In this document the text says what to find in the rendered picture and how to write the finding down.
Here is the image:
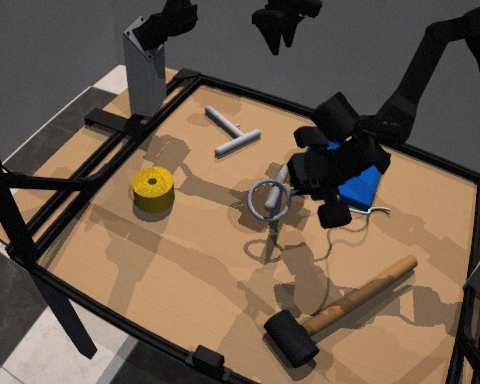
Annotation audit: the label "blue tray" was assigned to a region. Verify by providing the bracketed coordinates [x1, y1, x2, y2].
[328, 140, 381, 212]

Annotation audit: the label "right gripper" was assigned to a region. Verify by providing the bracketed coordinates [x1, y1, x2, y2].
[293, 126, 361, 229]

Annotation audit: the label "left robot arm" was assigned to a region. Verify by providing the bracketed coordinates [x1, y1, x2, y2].
[132, 0, 322, 51]

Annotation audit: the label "grey rounded cylinder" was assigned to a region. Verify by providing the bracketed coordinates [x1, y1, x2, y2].
[264, 163, 289, 212]

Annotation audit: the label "grey metal ring with white cord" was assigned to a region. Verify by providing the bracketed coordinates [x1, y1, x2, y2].
[247, 178, 391, 222]

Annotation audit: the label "yellow cylinder with center hole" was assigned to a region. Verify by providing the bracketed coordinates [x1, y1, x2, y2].
[132, 167, 175, 213]

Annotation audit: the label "grey post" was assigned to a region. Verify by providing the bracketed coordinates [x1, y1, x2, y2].
[270, 189, 283, 217]

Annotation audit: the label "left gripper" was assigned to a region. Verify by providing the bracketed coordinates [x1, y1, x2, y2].
[252, 0, 305, 55]

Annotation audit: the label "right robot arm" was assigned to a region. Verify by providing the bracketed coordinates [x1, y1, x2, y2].
[287, 7, 480, 195]

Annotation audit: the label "black rubber mallet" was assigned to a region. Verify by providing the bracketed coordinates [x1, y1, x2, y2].
[264, 255, 418, 368]

